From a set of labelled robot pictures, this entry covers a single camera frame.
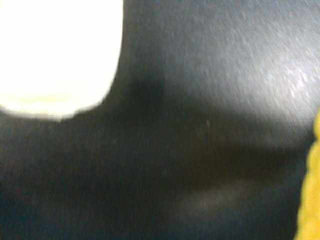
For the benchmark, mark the yellow toy corn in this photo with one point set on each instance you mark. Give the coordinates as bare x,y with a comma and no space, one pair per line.
308,216

